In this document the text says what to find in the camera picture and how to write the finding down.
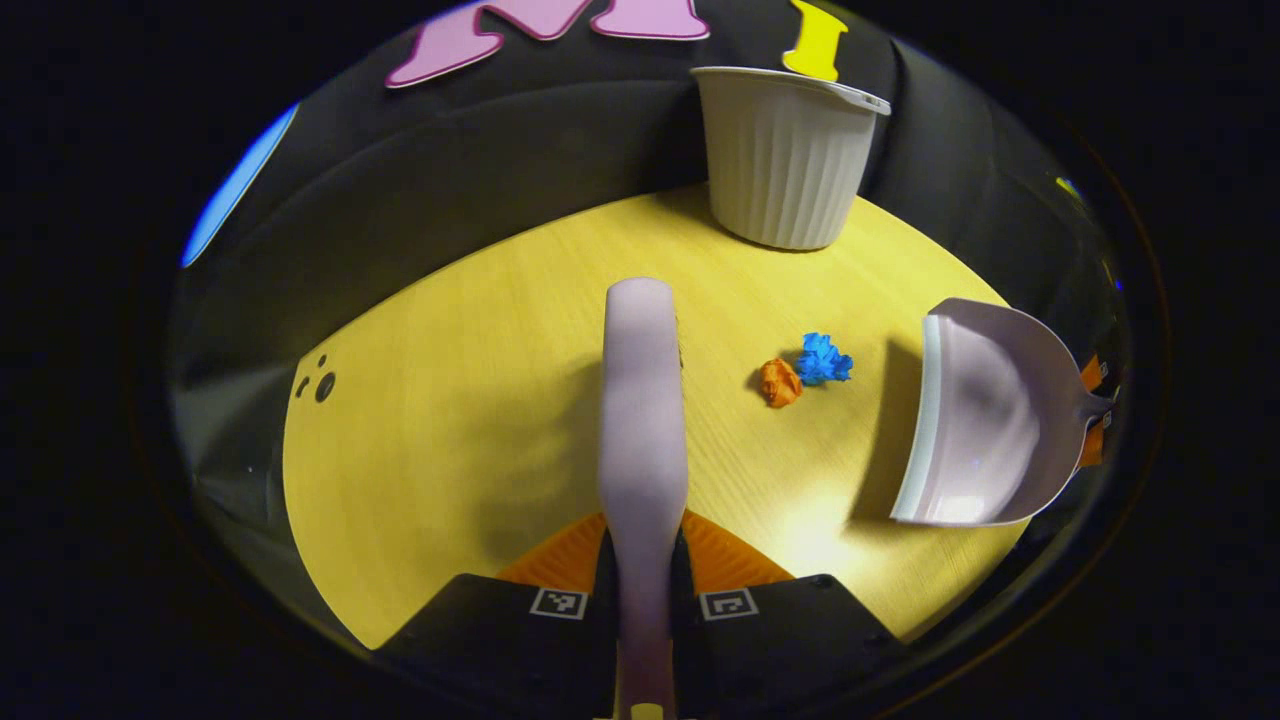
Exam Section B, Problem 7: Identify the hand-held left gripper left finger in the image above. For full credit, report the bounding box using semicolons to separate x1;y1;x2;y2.
374;512;618;706

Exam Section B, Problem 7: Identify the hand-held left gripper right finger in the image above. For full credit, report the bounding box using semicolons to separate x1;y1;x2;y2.
668;510;902;715

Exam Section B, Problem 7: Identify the pale lilac dustpan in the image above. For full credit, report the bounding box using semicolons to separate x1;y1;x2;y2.
889;296;1114;529

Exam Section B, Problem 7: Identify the orange paper trash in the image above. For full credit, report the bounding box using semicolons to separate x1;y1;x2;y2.
759;357;804;409

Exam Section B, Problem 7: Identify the pale lilac small broom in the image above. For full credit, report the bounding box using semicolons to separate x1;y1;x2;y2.
597;277;690;720

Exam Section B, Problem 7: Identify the blue paper trash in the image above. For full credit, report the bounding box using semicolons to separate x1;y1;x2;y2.
796;332;854;387

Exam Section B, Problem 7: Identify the white ribbed garbage bin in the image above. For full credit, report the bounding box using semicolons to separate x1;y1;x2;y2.
689;65;892;252

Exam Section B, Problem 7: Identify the wooden desktop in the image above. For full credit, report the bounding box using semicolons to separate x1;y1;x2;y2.
282;183;1033;651

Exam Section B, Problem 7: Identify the black backdrop cloth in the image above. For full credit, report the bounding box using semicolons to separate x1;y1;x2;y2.
170;0;1131;561

